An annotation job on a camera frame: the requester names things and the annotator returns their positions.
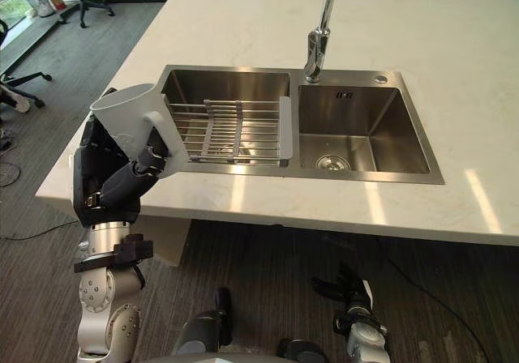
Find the black chair base with castors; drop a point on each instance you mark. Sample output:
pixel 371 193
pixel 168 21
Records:
pixel 24 89

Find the white marble kitchen island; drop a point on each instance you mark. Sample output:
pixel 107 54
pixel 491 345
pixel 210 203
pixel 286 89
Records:
pixel 308 108

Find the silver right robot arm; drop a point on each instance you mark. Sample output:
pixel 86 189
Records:
pixel 367 336

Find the silver robot right leg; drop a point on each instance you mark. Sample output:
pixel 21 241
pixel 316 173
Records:
pixel 300 348

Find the stainless steel double sink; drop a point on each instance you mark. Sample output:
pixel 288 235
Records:
pixel 300 124

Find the silver robot leg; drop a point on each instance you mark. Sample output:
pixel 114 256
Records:
pixel 207 326
pixel 300 348

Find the round sink soap dispenser hole cap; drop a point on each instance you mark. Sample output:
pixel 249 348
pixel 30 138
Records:
pixel 380 78

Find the sink drain strainer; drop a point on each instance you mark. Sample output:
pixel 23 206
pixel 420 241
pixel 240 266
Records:
pixel 333 162

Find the silver robot left leg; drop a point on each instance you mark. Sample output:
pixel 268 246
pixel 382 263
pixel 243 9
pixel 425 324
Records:
pixel 207 326

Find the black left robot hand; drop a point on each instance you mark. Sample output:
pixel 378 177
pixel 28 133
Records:
pixel 117 178

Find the chrome kitchen faucet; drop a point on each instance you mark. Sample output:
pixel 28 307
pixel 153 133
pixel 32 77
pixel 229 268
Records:
pixel 320 35

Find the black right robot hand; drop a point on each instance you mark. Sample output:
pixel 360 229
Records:
pixel 348 288

